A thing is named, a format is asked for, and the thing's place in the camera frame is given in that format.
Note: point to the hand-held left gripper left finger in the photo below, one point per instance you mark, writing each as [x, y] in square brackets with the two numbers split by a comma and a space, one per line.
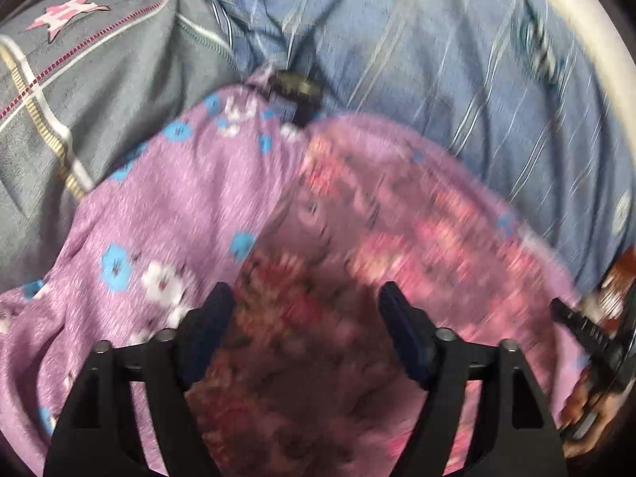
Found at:
[217, 308]

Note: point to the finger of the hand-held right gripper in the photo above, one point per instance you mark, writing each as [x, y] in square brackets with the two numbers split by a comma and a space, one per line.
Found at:
[589, 338]

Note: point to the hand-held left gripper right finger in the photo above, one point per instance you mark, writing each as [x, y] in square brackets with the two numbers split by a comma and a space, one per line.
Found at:
[400, 320]

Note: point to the dark pink floral garment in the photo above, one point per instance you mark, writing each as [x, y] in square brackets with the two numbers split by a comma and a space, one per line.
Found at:
[323, 357]

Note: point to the person's right hand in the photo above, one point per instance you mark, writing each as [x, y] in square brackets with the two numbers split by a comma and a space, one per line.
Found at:
[608, 420]

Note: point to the purple flowered bed sheet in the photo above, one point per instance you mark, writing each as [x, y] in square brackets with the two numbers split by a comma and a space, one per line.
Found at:
[174, 198]

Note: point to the grey blanket with pink star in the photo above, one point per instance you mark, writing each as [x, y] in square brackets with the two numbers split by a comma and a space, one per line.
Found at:
[124, 84]

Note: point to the blue plaid blanket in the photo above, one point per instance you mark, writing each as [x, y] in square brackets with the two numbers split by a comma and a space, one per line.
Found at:
[397, 59]

